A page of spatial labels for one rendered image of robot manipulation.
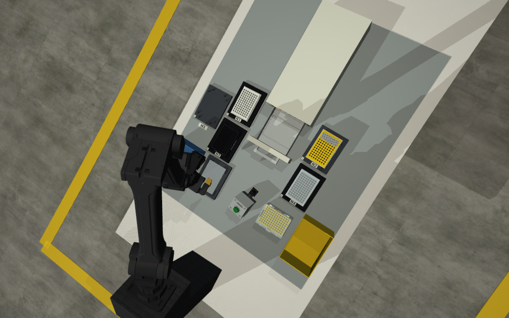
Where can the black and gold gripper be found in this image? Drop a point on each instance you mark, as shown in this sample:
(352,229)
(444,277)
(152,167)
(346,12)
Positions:
(196,187)

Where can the white assay plate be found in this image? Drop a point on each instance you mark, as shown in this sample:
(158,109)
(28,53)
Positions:
(246,103)

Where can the blue open-top bin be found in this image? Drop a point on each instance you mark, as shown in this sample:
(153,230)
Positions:
(189,147)

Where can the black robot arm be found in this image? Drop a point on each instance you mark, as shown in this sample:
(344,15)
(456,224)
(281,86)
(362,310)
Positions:
(155,159)

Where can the yellow bin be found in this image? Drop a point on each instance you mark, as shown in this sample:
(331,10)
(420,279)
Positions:
(307,245)

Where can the large cream rectangular box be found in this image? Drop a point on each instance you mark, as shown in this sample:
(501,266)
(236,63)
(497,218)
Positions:
(312,73)

